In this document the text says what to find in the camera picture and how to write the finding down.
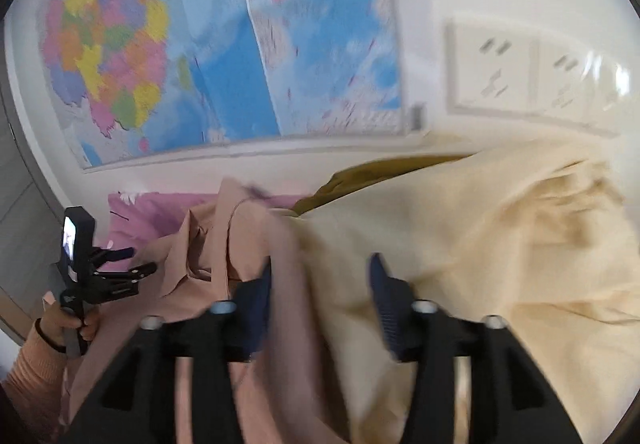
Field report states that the mustard knit garment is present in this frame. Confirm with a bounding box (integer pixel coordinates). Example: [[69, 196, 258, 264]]
[[291, 154, 467, 215]]

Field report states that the beige pink garment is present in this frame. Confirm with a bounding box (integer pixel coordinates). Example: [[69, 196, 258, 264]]
[[67, 178, 352, 444]]

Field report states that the black wristband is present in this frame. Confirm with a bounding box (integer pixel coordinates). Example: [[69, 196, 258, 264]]
[[33, 318, 67, 354]]

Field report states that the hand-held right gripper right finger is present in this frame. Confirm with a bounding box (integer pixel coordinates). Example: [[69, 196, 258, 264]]
[[369, 253, 583, 444]]

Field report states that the cream garment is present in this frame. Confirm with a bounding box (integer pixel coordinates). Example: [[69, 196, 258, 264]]
[[299, 138, 640, 444]]

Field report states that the blue wall map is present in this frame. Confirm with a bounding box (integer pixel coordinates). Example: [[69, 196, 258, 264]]
[[243, 0, 407, 138]]

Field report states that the multicoloured wall map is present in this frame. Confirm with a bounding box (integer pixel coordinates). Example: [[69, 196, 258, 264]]
[[37, 0, 282, 171]]

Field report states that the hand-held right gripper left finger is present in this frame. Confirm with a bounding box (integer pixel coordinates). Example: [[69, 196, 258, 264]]
[[62, 268, 274, 444]]

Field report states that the person's left hand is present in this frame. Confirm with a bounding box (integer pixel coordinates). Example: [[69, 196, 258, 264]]
[[37, 291, 101, 356]]

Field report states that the white wall socket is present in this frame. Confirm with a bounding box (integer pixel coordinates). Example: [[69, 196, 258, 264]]
[[446, 16, 542, 117], [537, 38, 602, 125]]

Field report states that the pink printed bed sheet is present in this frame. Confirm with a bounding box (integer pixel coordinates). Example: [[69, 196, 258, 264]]
[[105, 191, 302, 261]]

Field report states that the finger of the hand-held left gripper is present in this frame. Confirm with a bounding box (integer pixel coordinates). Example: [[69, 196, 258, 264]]
[[90, 246, 135, 271], [95, 262, 158, 301]]

